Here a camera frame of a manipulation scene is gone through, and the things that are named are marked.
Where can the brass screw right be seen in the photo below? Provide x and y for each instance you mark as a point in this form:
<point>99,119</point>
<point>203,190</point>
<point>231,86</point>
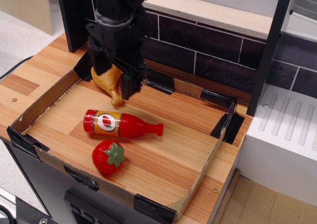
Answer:
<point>215,190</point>

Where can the cardboard fence with black tape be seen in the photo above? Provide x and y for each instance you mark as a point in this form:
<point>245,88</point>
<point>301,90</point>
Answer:
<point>163,180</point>

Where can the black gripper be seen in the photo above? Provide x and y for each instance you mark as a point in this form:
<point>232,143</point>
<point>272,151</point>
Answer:
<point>118,42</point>

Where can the white toy sink drainboard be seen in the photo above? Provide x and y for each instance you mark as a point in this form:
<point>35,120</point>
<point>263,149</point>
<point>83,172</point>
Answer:
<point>280,148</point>

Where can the black left side panel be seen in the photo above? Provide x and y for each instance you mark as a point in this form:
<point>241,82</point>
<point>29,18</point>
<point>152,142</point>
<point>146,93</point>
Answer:
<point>76,14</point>

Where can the plastic chicken drumstick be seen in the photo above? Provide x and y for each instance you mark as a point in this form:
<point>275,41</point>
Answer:
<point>108,82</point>

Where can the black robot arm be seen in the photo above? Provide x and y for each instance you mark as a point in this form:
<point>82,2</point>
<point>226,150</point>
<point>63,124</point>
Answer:
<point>116,8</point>

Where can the light wooden shelf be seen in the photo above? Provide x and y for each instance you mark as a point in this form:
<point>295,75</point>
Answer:
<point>227,18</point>

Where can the black vertical post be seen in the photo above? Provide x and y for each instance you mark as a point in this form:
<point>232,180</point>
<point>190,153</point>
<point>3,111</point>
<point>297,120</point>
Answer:
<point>278,27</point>

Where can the red hot sauce bottle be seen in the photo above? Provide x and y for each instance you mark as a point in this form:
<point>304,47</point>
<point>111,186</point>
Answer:
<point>118,124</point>

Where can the red plastic strawberry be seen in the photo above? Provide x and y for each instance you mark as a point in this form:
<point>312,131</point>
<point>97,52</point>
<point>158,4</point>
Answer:
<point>108,156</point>

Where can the black toy oven panel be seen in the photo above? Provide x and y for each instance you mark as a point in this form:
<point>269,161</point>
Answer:
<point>85,213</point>

